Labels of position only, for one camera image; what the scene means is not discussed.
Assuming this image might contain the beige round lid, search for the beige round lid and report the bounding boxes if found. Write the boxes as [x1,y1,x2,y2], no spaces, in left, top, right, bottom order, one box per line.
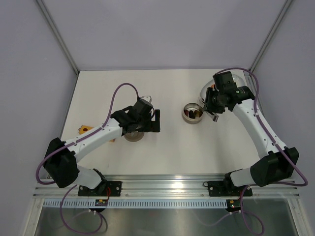
[124,131,144,142]

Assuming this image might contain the steel round lunch container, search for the steel round lunch container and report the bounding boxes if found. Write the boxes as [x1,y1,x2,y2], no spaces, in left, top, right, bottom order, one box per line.
[182,103,203,124]

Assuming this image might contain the dark food piece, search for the dark food piece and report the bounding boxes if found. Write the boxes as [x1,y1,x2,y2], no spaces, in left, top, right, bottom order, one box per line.
[189,111,195,119]

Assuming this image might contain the metal tongs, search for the metal tongs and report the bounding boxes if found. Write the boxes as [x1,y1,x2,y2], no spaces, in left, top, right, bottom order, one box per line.
[209,116,219,122]

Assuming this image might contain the red orange food toy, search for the red orange food toy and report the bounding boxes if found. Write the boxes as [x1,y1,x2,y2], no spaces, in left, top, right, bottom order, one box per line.
[193,110,202,119]

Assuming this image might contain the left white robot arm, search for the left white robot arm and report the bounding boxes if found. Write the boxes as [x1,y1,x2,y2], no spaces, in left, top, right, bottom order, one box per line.
[43,98,160,196]

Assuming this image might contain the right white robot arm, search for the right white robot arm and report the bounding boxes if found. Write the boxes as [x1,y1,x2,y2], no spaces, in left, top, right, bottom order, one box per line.
[200,70,299,196]

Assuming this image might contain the white oval plate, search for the white oval plate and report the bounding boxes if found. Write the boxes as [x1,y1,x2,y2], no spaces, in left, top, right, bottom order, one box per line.
[198,73,247,107]

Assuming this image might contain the yellow wooden block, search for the yellow wooden block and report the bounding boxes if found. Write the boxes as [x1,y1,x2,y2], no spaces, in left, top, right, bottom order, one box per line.
[75,125,121,144]

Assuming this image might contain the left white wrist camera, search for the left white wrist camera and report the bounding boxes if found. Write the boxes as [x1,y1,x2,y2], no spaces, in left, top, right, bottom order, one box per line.
[141,95,152,103]

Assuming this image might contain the aluminium mounting rail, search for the aluminium mounting rail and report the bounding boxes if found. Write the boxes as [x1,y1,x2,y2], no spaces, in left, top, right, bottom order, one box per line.
[33,174,300,208]

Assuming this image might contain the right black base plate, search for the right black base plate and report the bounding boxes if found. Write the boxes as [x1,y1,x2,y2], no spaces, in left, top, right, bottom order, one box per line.
[203,180,244,197]

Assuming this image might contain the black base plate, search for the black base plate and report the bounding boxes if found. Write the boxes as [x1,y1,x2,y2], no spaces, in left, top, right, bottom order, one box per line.
[78,181,122,197]
[203,180,244,197]

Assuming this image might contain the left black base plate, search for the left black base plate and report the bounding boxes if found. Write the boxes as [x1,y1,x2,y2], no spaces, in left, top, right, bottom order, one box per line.
[78,181,122,197]

